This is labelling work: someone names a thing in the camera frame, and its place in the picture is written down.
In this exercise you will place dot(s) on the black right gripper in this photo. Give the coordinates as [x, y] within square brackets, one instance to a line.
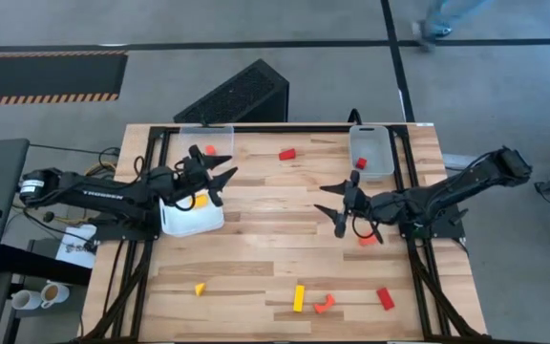
[356, 203]

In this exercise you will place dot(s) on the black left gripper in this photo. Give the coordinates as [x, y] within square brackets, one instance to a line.
[194, 177]

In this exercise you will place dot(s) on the red cube block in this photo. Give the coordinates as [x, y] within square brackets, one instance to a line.
[361, 163]

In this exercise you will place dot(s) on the orange bar block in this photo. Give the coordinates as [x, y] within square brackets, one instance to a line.
[368, 241]

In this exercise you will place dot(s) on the short red block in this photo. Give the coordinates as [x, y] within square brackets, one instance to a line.
[287, 154]

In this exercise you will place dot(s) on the long yellow bar block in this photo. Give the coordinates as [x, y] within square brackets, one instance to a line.
[299, 298]

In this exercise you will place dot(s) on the orange arch block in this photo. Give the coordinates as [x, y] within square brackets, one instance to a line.
[326, 306]

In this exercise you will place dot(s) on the long red block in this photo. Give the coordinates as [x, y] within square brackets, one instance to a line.
[385, 298]

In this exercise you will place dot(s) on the yellow wedge block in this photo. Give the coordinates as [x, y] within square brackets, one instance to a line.
[200, 289]

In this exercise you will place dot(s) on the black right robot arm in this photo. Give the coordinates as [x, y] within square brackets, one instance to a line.
[447, 196]

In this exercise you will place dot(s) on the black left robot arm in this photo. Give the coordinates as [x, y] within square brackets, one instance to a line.
[98, 193]

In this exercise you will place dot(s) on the clear bin for orange blocks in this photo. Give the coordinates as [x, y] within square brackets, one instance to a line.
[198, 136]

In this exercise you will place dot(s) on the clear bin for red blocks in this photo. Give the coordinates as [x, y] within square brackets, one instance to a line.
[373, 143]

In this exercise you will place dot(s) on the white plastic bin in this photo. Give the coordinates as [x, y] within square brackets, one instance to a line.
[194, 223]

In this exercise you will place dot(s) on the black perforated computer case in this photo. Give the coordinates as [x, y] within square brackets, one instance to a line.
[237, 95]

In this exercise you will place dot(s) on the white printed paper sheet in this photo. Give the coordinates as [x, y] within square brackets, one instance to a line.
[77, 248]

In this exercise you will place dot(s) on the black side cart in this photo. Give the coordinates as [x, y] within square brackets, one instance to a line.
[41, 265]

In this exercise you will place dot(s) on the black hazard-striped floor mat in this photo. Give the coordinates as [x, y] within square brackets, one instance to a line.
[41, 74]

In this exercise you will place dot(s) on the white mug with coffee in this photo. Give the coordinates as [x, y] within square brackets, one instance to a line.
[54, 294]

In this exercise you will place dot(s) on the person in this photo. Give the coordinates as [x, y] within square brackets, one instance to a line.
[439, 19]

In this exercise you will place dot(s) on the empty white mug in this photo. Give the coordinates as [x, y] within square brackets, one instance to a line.
[26, 299]

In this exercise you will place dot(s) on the black aluminium frame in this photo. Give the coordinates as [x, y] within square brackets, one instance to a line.
[280, 129]

